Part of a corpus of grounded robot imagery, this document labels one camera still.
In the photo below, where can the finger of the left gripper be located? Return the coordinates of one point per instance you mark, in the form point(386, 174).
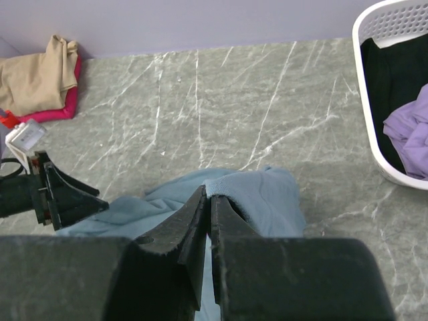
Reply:
point(69, 200)

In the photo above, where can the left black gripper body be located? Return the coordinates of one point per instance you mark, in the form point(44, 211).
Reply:
point(27, 190)

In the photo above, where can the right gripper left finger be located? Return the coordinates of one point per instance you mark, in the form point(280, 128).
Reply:
point(157, 276)

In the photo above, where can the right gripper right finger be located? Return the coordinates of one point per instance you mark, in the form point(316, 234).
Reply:
point(268, 278)

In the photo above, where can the blue t shirt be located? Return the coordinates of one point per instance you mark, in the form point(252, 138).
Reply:
point(267, 199)

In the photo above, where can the folded pink t shirt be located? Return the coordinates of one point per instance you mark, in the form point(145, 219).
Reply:
point(67, 107)

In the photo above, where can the folded beige t shirt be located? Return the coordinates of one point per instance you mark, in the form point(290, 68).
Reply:
point(56, 46)

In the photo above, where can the purple t shirt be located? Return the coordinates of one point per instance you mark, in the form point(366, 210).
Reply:
point(406, 128)

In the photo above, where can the black t shirt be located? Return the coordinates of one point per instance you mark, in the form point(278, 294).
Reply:
point(394, 76)

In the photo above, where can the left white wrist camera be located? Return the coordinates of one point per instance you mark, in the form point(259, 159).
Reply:
point(19, 137)

